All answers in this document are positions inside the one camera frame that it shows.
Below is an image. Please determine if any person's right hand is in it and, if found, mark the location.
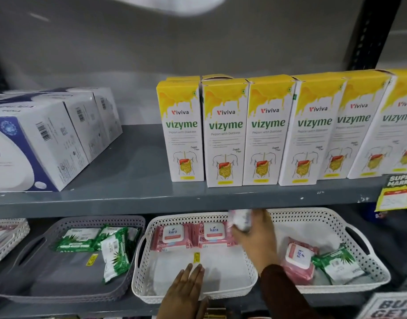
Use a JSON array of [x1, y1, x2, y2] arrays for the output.
[[230, 210, 279, 273]]

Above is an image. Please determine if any person's left hand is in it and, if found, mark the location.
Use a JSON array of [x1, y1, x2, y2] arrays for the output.
[[156, 263, 211, 319]]

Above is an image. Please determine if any person's right forearm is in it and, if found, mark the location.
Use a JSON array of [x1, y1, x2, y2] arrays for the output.
[[259, 262, 327, 319]]

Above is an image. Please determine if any white plastic basket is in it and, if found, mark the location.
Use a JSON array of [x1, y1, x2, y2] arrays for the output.
[[0, 218, 31, 270], [266, 207, 392, 295], [132, 212, 259, 305]]

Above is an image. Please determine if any green wipes packet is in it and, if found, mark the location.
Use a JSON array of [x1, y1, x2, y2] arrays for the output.
[[100, 235, 132, 284], [55, 228, 102, 253], [311, 245, 366, 285], [94, 225, 140, 250]]

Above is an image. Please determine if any row of yellow white boxes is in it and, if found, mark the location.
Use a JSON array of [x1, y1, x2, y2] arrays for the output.
[[156, 69, 407, 188]]

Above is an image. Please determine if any grey metal shelf board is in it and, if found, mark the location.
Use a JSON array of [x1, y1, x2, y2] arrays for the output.
[[0, 226, 407, 319], [0, 124, 407, 219]]

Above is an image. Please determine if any grey plastic basket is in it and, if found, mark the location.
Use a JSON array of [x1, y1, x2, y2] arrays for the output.
[[0, 215, 146, 303]]

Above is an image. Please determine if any yellow promotion sign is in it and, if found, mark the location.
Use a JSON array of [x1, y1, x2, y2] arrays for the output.
[[374, 173, 407, 212]]

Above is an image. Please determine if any white promotion sign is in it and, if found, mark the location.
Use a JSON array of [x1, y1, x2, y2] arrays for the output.
[[356, 292, 407, 319]]

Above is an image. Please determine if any large white blue box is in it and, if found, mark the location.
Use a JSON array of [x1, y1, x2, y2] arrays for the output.
[[0, 101, 90, 193]]

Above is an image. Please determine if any black metal shelf post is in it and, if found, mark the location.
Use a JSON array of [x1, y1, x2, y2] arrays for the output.
[[344, 0, 404, 71]]

